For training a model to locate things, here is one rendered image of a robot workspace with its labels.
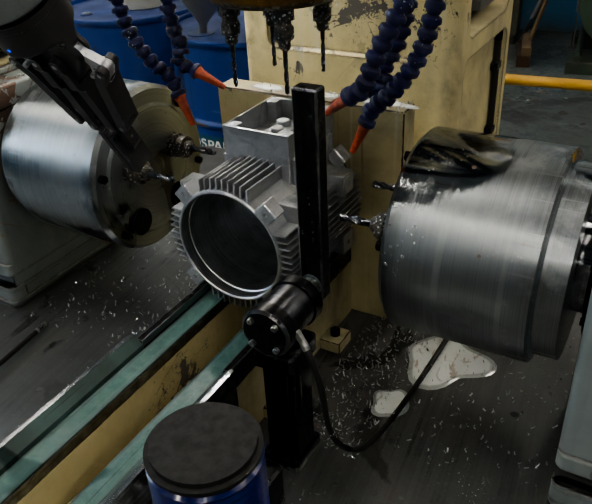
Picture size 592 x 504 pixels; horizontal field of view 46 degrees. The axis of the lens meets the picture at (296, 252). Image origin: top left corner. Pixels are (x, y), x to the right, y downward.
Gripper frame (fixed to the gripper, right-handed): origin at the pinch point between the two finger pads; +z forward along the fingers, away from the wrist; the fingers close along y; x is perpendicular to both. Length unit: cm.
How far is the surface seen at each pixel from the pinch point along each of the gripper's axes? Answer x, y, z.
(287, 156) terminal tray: -11.0, -11.0, 13.5
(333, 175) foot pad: -13.6, -14.5, 20.0
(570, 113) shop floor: -243, 4, 276
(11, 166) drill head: -0.3, 30.9, 13.7
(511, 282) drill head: -1.0, -41.9, 12.9
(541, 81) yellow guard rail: -166, -1, 167
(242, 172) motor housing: -6.5, -7.1, 12.1
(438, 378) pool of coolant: 2, -32, 43
